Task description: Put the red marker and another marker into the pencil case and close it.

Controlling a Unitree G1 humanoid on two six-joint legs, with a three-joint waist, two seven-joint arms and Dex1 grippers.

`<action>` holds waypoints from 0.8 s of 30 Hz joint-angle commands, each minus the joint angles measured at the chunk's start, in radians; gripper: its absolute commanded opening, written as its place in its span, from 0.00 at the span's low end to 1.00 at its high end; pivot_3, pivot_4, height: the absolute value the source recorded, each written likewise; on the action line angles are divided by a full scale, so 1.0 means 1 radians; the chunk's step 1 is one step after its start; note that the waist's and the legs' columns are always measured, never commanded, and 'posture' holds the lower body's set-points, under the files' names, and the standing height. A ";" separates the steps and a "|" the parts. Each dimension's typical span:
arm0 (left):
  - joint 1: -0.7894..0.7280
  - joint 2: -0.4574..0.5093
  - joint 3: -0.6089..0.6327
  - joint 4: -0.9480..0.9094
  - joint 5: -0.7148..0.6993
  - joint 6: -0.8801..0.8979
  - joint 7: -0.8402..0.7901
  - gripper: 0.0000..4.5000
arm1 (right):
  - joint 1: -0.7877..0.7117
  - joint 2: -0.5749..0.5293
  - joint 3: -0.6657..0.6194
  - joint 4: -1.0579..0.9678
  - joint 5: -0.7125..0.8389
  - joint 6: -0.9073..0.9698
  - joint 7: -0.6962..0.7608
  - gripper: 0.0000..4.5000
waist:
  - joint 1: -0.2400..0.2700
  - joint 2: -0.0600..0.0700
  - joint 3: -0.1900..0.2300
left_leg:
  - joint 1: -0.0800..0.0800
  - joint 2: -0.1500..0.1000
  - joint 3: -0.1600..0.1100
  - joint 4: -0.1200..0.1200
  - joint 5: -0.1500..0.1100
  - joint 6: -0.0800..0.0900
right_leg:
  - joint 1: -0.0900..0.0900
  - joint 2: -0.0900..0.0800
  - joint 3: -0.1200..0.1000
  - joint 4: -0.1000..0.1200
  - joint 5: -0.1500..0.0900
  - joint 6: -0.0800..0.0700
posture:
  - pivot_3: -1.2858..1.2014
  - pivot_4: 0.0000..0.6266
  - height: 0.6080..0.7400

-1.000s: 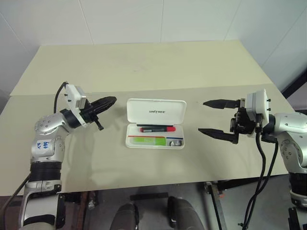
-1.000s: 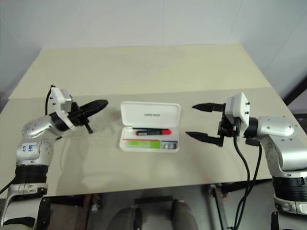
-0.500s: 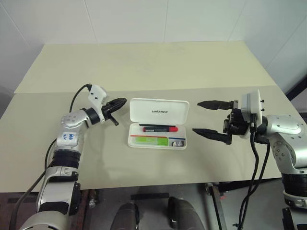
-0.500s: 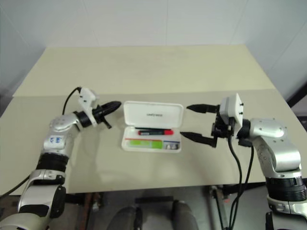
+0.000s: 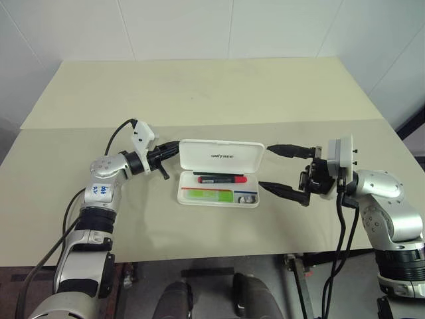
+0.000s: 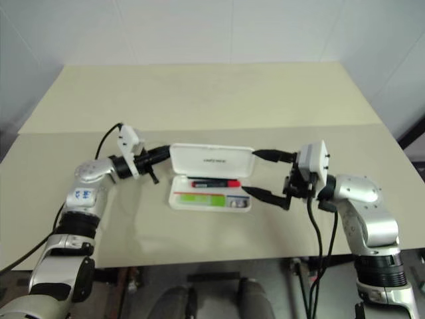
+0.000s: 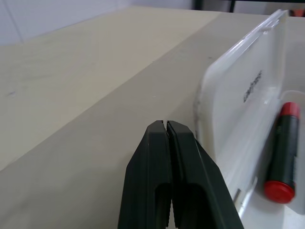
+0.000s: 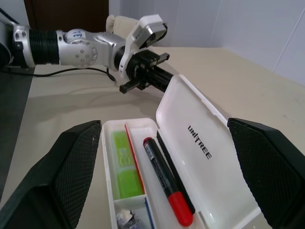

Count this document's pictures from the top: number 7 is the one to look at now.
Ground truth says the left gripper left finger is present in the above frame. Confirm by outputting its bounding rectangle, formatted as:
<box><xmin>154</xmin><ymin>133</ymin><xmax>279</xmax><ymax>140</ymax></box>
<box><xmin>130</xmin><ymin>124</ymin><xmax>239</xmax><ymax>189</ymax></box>
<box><xmin>117</xmin><ymin>120</ymin><xmax>174</xmax><ymax>229</ymax></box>

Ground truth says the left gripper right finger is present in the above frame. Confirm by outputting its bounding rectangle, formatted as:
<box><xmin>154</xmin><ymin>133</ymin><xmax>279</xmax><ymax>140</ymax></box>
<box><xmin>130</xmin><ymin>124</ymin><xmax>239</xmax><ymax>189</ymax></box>
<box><xmin>166</xmin><ymin>120</ymin><xmax>244</xmax><ymax>229</ymax></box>

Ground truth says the black marker with red caps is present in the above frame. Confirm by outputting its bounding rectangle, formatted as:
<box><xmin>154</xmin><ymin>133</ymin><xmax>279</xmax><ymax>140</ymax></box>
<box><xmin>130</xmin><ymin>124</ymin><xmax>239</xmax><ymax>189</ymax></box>
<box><xmin>263</xmin><ymin>102</ymin><xmax>301</xmax><ymax>204</ymax></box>

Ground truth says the white plastic pencil case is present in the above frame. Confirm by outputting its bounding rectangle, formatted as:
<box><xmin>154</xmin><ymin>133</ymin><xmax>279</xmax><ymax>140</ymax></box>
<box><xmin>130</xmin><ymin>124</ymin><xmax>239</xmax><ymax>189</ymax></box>
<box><xmin>192</xmin><ymin>9</ymin><xmax>305</xmax><ymax>229</ymax></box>

